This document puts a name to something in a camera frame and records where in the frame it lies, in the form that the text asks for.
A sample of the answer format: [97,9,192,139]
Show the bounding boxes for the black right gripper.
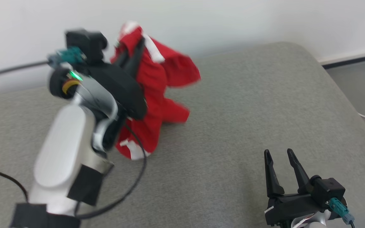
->
[264,149,327,226]

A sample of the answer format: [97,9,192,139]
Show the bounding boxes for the white and black baseboard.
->
[318,47,365,69]

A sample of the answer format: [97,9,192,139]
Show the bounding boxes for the teal camera connector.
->
[328,198,355,225]
[47,47,86,67]

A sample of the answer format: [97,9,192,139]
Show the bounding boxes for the teal right camera connector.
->
[328,198,355,225]

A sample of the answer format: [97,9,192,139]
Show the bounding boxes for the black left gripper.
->
[75,37,147,120]

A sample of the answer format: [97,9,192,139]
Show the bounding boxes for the teal left camera connector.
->
[47,47,86,67]

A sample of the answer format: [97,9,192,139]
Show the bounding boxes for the red shorts with white stripe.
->
[110,22,201,160]

